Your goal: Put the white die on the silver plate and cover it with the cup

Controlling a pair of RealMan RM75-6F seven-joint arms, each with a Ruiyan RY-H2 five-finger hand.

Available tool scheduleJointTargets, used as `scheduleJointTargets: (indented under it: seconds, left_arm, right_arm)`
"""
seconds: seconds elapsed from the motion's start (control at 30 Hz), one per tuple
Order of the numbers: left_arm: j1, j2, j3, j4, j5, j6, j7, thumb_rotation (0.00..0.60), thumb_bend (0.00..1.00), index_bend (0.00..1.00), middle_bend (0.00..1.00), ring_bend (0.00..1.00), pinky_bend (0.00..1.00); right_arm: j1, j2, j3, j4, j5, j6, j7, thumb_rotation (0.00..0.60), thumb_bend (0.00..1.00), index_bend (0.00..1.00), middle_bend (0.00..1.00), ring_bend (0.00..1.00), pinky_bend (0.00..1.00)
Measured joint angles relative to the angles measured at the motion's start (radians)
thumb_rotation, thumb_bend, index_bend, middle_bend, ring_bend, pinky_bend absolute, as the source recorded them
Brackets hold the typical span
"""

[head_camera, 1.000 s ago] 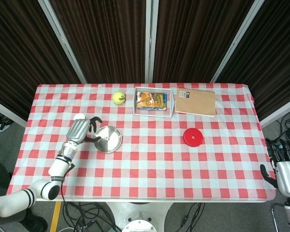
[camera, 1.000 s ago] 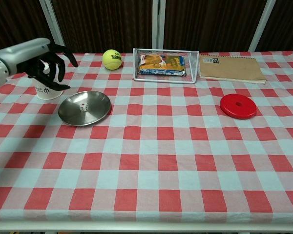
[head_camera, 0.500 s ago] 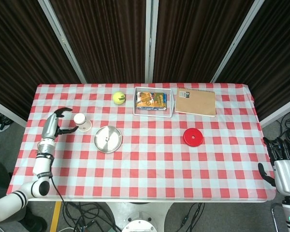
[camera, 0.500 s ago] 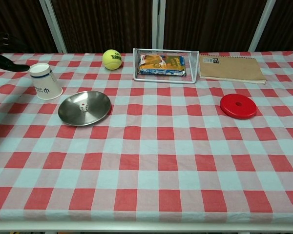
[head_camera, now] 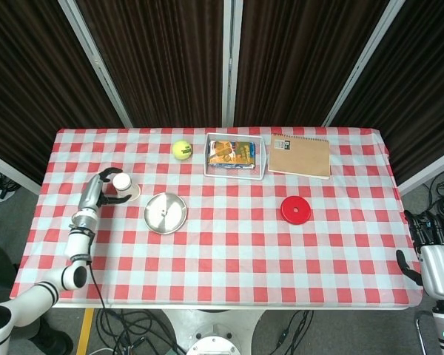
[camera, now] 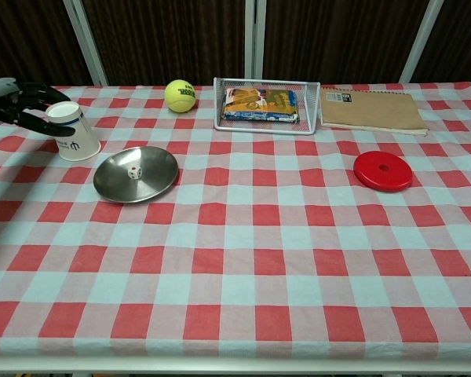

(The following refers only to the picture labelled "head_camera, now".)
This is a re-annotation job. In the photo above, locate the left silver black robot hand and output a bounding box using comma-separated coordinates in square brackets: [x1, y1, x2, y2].
[76, 167, 133, 219]

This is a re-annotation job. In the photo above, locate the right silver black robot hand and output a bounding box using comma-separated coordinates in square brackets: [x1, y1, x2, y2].
[395, 209, 444, 301]

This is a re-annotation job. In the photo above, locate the white paper cup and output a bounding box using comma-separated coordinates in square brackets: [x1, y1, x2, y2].
[112, 172, 142, 203]

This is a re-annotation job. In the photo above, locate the silver metal plate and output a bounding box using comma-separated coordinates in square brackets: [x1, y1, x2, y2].
[144, 192, 189, 235]

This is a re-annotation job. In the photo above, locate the yellow tennis ball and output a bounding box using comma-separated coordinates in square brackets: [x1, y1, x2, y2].
[171, 138, 194, 161]

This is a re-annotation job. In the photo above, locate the dark brown partition panel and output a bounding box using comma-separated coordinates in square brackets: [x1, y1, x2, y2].
[75, 0, 225, 129]
[233, 0, 393, 127]
[331, 0, 444, 186]
[0, 0, 125, 186]

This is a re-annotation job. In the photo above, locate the orange snack packet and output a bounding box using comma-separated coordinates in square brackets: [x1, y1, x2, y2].
[206, 139, 257, 171]

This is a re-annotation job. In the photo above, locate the black shoe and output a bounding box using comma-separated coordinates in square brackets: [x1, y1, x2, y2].
[32, 317, 74, 355]

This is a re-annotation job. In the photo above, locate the red white checkered tablecloth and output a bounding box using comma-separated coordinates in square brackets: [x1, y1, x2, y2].
[9, 126, 423, 310]

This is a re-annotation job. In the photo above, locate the red plastic disc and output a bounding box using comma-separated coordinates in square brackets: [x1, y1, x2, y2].
[280, 196, 312, 225]

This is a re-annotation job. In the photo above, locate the brown spiral notebook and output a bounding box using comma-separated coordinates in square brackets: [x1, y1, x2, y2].
[267, 135, 332, 181]

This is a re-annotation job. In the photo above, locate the grey aluminium partition rail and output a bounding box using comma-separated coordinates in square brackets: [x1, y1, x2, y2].
[397, 145, 444, 196]
[0, 147, 42, 196]

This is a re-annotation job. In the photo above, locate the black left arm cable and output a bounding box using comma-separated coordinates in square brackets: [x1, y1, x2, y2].
[84, 229, 108, 311]

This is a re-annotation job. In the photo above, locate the grey aluminium partition post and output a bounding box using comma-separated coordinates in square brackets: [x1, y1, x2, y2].
[221, 0, 244, 127]
[321, 0, 407, 127]
[57, 0, 134, 129]

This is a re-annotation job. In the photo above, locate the black floor cable bundle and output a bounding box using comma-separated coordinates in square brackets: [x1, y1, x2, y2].
[95, 308, 188, 355]

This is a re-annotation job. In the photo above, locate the black cable with green plug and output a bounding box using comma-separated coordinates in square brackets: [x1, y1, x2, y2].
[274, 309, 315, 349]

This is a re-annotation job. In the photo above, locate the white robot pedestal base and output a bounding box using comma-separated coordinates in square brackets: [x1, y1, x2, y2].
[161, 308, 268, 355]

